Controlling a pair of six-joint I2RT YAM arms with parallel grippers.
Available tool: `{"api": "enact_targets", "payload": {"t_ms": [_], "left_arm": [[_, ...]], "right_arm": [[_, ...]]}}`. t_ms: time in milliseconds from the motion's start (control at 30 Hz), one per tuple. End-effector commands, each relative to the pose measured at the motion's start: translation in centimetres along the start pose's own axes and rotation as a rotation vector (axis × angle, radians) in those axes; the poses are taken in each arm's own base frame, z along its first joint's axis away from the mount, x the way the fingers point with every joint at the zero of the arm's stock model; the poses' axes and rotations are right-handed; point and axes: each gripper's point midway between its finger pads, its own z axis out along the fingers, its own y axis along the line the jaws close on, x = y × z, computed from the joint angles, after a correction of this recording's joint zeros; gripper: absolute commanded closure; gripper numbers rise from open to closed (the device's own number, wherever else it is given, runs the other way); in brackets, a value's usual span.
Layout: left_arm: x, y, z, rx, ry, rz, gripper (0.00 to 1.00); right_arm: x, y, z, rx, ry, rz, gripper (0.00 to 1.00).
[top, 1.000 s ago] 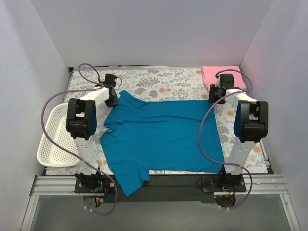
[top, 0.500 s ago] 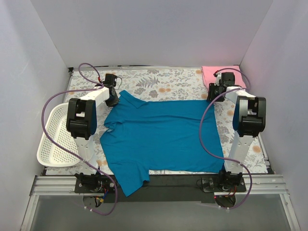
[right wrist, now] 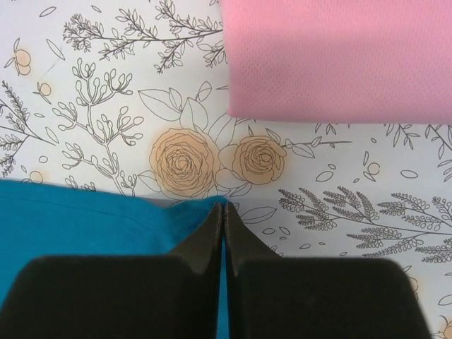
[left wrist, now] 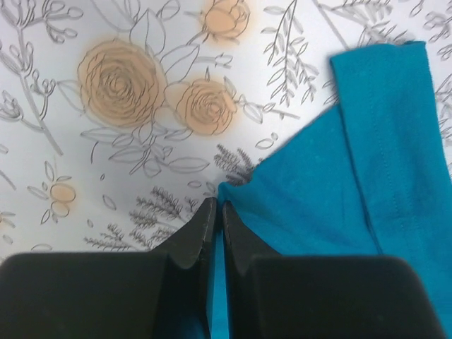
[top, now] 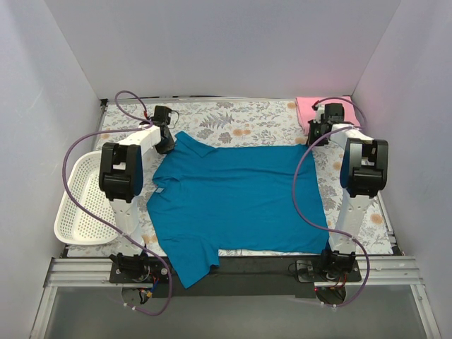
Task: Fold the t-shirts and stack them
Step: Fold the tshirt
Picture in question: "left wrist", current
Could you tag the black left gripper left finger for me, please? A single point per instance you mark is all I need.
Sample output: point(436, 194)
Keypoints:
point(162, 293)

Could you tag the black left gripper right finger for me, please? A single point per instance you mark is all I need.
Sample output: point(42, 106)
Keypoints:
point(270, 295)

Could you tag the teal blue t shirt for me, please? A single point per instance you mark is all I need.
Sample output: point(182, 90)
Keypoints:
point(367, 177)

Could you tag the floral patterned table mat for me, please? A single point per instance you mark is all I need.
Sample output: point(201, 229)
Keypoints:
point(119, 117)

